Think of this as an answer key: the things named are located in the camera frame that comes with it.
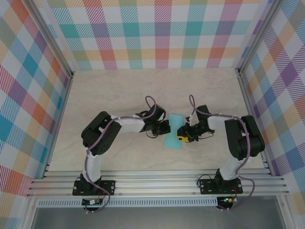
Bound light blue cloth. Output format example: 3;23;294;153
163;113;184;150

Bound grey metal sheet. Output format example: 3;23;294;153
30;207;286;229

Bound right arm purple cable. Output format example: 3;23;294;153
188;94;255;212

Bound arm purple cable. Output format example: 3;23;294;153
83;95;158;213
188;94;255;212

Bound aluminium mounting rail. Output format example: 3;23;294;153
26;169;290;198

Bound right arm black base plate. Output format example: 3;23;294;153
199;179;243;195

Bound aluminium side rail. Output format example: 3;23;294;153
41;73;75;179
235;69;274;177

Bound perforated white cable tray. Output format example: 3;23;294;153
38;197;219;208

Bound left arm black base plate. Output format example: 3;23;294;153
72;180;116;196

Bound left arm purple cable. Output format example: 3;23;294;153
83;95;158;213

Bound aluminium corner post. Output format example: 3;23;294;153
234;0;284;72
26;0;75;77

